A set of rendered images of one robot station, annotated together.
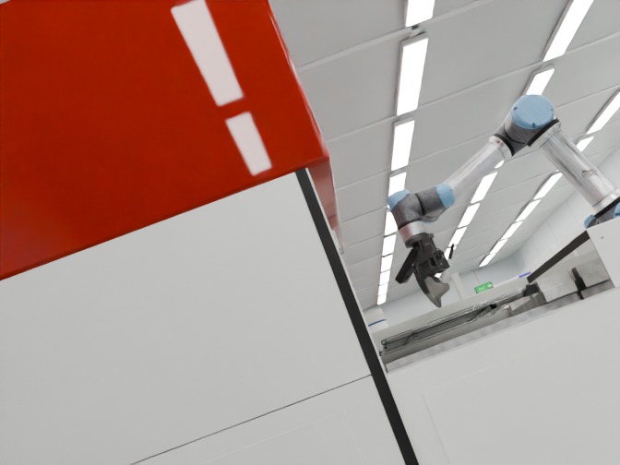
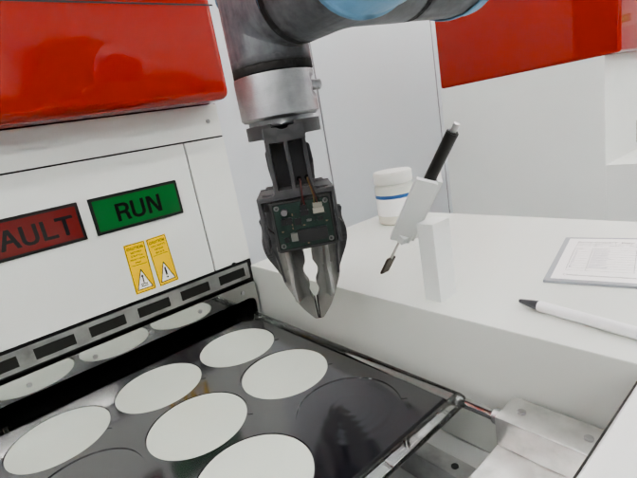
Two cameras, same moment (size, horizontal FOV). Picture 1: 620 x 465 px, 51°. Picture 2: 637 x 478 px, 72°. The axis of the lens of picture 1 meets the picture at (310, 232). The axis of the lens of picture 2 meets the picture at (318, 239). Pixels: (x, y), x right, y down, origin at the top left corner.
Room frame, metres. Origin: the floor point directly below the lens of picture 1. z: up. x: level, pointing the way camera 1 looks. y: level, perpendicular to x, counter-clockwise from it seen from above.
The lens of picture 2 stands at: (1.64, -0.65, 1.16)
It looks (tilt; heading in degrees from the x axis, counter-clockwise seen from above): 15 degrees down; 53
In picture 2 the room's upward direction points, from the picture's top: 10 degrees counter-clockwise
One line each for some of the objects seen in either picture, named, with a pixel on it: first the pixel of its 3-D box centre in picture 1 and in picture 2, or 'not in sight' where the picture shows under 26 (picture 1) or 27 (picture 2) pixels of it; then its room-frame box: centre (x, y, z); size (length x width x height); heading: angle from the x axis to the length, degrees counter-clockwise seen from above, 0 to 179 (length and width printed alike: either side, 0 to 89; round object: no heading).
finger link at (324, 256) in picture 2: (441, 290); (327, 281); (1.90, -0.30, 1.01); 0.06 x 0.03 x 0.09; 54
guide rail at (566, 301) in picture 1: (482, 334); not in sight; (1.63, -0.31, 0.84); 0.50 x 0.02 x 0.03; 91
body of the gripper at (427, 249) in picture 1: (425, 256); (294, 185); (1.88, -0.29, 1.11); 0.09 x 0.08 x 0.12; 54
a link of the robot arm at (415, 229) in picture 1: (413, 233); (281, 100); (1.89, -0.29, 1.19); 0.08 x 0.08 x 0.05
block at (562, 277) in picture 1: (552, 281); not in sight; (1.61, -0.51, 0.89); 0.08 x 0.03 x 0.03; 91
